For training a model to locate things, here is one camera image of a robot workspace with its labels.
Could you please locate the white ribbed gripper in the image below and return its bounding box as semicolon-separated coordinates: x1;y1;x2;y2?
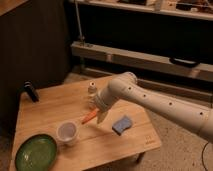
94;90;111;124

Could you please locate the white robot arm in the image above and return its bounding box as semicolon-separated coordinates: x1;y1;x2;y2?
94;72;213;143

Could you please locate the green ceramic bowl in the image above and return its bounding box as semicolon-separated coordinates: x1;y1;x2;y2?
15;134;57;171

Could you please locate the blue sponge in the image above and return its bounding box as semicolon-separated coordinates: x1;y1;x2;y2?
112;116;133;136

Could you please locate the small white bottle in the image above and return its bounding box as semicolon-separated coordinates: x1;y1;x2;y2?
88;82;97;109

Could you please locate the white plastic cup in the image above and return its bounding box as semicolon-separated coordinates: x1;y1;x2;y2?
56;121;78;146

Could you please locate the wooden table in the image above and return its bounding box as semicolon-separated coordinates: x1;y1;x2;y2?
12;81;161;171

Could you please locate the black cylindrical object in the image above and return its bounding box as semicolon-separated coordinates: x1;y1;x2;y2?
24;81;39;102

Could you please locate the metal vertical pole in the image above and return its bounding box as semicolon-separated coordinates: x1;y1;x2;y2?
74;0;85;46

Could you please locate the grey metal shelf rack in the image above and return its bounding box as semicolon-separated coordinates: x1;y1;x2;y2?
65;0;213;102

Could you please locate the black handle on rack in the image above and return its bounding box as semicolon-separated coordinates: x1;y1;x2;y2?
169;58;200;68

